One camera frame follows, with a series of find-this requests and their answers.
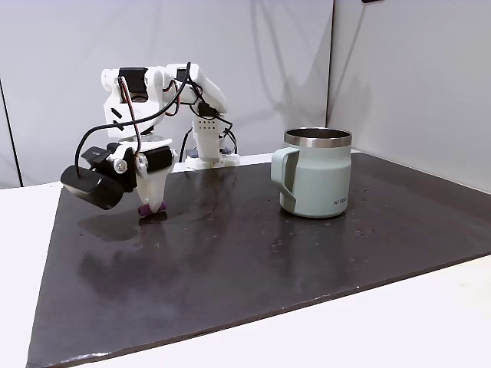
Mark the purple ribbed pen grip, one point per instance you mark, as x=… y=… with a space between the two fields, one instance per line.
x=145 y=209

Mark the black table mat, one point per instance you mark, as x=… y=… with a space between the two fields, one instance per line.
x=249 y=260

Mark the pale green steel mug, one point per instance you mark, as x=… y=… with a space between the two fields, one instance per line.
x=318 y=180

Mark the black camera box with mount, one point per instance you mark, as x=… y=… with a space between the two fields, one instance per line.
x=92 y=188

